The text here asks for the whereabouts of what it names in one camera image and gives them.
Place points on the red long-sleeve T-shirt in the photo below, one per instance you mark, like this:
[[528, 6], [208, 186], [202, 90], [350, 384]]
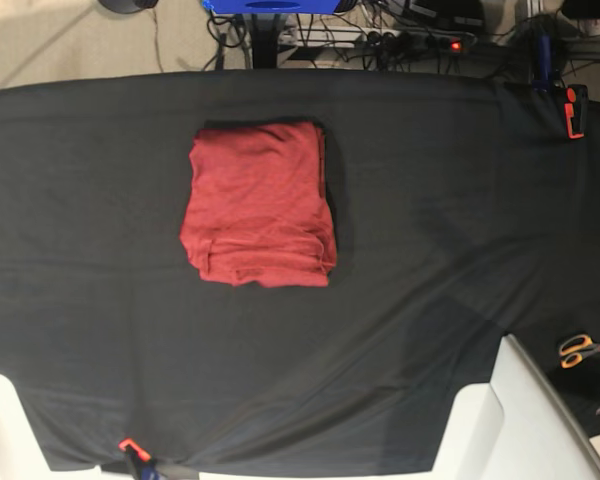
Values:
[[258, 210]]

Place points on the black table cloth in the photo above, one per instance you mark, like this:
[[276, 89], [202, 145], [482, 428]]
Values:
[[463, 212]]

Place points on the white power strip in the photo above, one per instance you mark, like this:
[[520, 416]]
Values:
[[317, 36]]

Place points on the blue plastic bin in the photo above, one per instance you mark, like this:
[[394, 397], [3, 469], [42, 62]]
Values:
[[228, 7]]

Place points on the orange blue clamp bottom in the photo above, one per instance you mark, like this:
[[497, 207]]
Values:
[[141, 465]]

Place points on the orange black clamp right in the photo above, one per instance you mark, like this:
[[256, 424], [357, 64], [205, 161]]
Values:
[[576, 104]]

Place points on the blue clamp at right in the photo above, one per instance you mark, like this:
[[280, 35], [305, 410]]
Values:
[[542, 63]]

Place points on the black camera stand post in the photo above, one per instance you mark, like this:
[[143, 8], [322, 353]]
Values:
[[264, 32]]

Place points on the white right table frame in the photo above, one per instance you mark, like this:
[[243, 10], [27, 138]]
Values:
[[515, 426]]

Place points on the white table frame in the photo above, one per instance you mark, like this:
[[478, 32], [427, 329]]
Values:
[[20, 454], [515, 426]]

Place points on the yellow-handled scissors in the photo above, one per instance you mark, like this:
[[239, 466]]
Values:
[[576, 349]]

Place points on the white left table frame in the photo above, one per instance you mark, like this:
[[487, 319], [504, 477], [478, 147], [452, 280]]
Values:
[[20, 454]]

